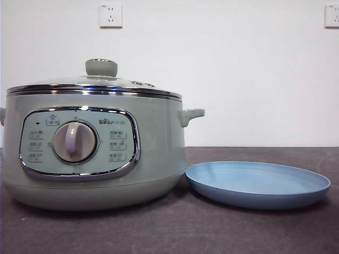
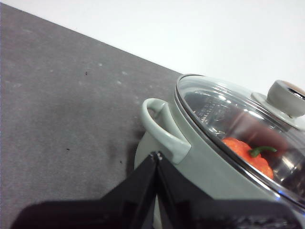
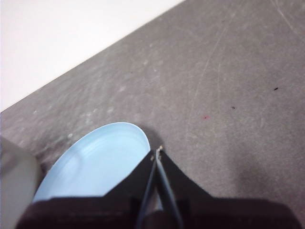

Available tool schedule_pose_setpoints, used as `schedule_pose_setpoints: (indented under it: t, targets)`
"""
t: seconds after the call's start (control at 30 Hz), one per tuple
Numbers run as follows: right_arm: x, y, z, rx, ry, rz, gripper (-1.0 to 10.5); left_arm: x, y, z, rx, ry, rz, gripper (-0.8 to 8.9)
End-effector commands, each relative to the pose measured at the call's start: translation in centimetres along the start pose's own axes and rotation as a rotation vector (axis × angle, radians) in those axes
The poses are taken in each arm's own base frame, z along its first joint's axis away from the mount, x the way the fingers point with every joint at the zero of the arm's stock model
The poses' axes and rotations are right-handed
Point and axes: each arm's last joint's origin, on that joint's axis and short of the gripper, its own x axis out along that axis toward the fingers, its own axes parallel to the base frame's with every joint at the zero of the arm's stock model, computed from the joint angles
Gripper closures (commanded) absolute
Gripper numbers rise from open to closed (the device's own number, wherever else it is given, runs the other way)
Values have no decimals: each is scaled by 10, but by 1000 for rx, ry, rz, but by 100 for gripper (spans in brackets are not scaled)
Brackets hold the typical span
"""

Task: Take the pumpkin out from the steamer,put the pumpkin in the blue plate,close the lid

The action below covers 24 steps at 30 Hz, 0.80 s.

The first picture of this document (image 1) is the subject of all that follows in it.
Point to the glass lid with green knob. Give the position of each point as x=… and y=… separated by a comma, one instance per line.
x=102, y=68

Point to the green electric steamer pot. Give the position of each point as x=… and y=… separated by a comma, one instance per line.
x=159, y=158

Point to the blue round plate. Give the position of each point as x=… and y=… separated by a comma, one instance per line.
x=254, y=180

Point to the white wall socket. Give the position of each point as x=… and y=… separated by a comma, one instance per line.
x=333, y=16
x=111, y=16

